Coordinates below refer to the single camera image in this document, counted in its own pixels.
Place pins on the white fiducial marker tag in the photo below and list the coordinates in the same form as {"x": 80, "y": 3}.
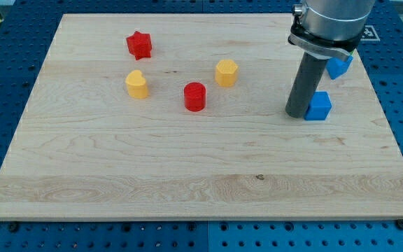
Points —
{"x": 369, "y": 33}

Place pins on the yellow heart block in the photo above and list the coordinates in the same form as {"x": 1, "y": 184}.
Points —
{"x": 136, "y": 84}

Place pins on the red star block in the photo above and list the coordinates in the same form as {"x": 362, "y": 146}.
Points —
{"x": 139, "y": 45}

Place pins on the light wooden board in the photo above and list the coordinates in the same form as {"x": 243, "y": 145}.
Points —
{"x": 84, "y": 150}

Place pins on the red cylinder block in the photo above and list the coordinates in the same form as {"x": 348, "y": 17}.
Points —
{"x": 194, "y": 96}

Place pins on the yellow hexagon block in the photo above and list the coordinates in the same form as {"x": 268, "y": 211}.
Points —
{"x": 226, "y": 72}

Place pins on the blue block behind arm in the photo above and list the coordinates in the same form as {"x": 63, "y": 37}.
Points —
{"x": 336, "y": 68}

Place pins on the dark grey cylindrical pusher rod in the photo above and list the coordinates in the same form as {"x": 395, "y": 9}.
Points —
{"x": 308, "y": 76}

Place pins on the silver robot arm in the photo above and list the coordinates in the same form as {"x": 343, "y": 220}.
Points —
{"x": 323, "y": 29}

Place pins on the blue cube block near rod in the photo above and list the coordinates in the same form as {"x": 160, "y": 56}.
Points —
{"x": 319, "y": 106}

